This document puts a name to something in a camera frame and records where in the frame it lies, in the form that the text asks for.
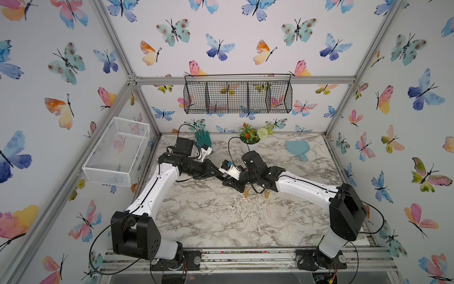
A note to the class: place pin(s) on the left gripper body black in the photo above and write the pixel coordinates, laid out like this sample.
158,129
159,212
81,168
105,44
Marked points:
197,170

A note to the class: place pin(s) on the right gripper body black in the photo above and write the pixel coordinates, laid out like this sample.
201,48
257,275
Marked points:
245,177

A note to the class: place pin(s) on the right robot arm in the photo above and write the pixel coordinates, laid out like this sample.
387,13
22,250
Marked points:
346,211

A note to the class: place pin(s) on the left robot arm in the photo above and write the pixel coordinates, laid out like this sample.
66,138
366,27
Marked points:
134,231

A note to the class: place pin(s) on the green rubber glove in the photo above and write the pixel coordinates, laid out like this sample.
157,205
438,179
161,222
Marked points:
203,138

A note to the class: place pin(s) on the white potted artificial plant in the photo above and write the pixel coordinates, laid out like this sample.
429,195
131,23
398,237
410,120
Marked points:
251,137

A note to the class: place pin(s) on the light blue hand mirror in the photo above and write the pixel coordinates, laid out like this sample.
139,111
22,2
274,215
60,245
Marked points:
298,148

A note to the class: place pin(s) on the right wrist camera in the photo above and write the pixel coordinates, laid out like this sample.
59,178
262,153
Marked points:
231,170

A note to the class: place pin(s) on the white mesh wall basket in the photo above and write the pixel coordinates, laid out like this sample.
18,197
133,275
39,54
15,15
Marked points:
116,156

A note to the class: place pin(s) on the black wire wall basket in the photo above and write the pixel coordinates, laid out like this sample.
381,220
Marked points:
238,94

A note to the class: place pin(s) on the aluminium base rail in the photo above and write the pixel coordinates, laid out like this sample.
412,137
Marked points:
250,260

